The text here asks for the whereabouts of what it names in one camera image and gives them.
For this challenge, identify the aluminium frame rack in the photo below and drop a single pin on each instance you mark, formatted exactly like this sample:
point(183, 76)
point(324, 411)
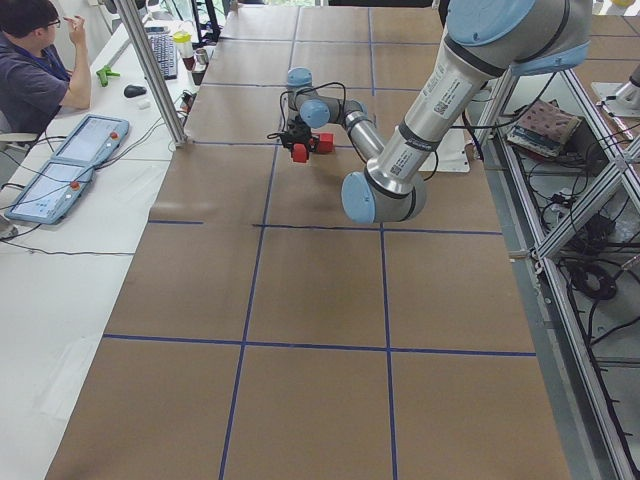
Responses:
point(573, 221)

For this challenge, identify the black computer mouse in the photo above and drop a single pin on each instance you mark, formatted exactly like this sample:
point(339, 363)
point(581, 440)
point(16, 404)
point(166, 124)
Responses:
point(132, 91)

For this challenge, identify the aluminium frame post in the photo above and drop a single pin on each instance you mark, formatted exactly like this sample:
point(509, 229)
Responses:
point(129, 15)

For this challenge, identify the green plastic tool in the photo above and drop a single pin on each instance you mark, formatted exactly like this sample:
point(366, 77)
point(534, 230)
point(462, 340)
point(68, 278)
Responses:
point(105, 74)

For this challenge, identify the yellow lid cup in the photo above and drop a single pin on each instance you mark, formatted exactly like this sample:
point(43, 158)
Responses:
point(182, 40)

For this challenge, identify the red block one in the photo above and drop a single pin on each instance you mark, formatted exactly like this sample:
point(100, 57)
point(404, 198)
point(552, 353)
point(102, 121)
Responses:
point(299, 153)
point(325, 143)

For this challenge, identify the steel cup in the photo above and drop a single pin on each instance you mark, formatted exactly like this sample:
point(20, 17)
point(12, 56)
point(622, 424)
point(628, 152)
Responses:
point(201, 57)

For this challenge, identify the seated person dark shirt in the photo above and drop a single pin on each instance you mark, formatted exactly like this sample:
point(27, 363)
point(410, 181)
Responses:
point(35, 84)

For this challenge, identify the teach pendant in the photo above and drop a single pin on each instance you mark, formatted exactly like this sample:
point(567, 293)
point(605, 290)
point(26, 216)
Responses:
point(51, 193)
point(92, 142)

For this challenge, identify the lower teach pendant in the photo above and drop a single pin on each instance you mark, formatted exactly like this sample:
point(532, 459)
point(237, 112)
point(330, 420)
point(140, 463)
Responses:
point(51, 193)

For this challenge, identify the black keyboard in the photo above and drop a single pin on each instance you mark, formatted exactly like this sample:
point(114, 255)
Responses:
point(165, 53)

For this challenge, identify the upper teach pendant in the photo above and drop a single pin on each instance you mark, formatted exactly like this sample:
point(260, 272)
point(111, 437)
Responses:
point(92, 142)

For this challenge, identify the white pedestal column base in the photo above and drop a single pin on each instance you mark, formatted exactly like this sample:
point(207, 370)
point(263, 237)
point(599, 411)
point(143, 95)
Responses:
point(451, 152)

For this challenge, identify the folded patterned cloth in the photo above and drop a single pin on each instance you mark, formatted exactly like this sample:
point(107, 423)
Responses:
point(544, 129)

